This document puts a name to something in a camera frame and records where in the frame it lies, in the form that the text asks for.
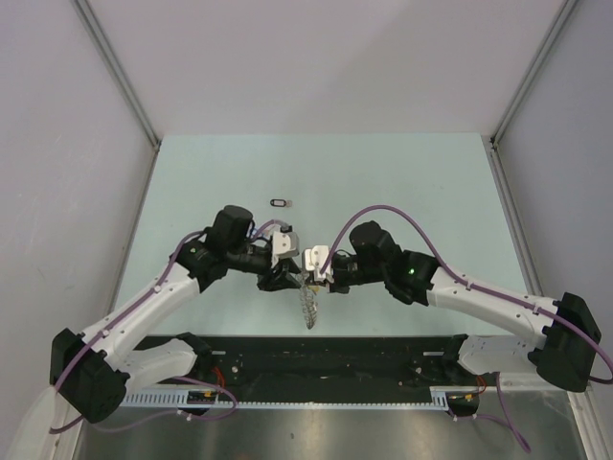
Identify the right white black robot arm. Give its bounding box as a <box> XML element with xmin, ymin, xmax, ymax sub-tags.
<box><xmin>316</xmin><ymin>220</ymin><xmax>602</xmax><ymax>393</ymax></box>

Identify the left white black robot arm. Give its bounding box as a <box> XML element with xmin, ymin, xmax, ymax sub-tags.
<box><xmin>50</xmin><ymin>205</ymin><xmax>300</xmax><ymax>424</ymax></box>

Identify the black key tag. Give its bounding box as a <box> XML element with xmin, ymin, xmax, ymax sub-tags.
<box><xmin>269</xmin><ymin>198</ymin><xmax>293</xmax><ymax>208</ymax></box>

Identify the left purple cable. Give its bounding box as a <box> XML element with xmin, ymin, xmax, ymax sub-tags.
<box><xmin>47</xmin><ymin>218</ymin><xmax>291</xmax><ymax>436</ymax></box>

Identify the purple cable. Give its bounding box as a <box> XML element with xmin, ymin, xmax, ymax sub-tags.
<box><xmin>47</xmin><ymin>218</ymin><xmax>291</xmax><ymax>436</ymax></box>
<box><xmin>320</xmin><ymin>204</ymin><xmax>613</xmax><ymax>454</ymax></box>

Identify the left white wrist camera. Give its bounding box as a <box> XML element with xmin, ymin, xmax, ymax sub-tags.
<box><xmin>271</xmin><ymin>227</ymin><xmax>300</xmax><ymax>267</ymax></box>

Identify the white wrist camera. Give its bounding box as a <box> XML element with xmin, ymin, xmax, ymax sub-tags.
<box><xmin>302</xmin><ymin>245</ymin><xmax>333</xmax><ymax>286</ymax></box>
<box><xmin>271</xmin><ymin>227</ymin><xmax>300</xmax><ymax>267</ymax></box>

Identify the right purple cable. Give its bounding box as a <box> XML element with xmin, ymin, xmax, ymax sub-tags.
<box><xmin>320</xmin><ymin>204</ymin><xmax>613</xmax><ymax>454</ymax></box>

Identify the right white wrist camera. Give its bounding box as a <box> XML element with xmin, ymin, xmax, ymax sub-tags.
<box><xmin>302</xmin><ymin>245</ymin><xmax>333</xmax><ymax>286</ymax></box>

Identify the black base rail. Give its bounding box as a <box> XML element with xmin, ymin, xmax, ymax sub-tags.
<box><xmin>138</xmin><ymin>334</ymin><xmax>485</xmax><ymax>392</ymax></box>

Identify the white slotted cable duct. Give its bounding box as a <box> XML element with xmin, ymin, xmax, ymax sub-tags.
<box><xmin>119</xmin><ymin>385</ymin><xmax>475</xmax><ymax>411</ymax></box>

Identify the aluminium side rail right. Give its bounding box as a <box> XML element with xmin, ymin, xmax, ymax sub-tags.
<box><xmin>484</xmin><ymin>137</ymin><xmax>595</xmax><ymax>459</ymax></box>

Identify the left aluminium frame post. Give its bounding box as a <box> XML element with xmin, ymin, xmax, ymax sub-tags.
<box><xmin>70</xmin><ymin>0</ymin><xmax>161</xmax><ymax>151</ymax></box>

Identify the aluminium frame post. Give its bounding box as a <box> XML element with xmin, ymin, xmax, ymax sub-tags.
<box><xmin>489</xmin><ymin>0</ymin><xmax>581</xmax><ymax>148</ymax></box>
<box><xmin>70</xmin><ymin>0</ymin><xmax>161</xmax><ymax>151</ymax></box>

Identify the right aluminium frame post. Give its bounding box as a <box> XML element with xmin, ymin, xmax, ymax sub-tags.
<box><xmin>489</xmin><ymin>0</ymin><xmax>581</xmax><ymax>148</ymax></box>

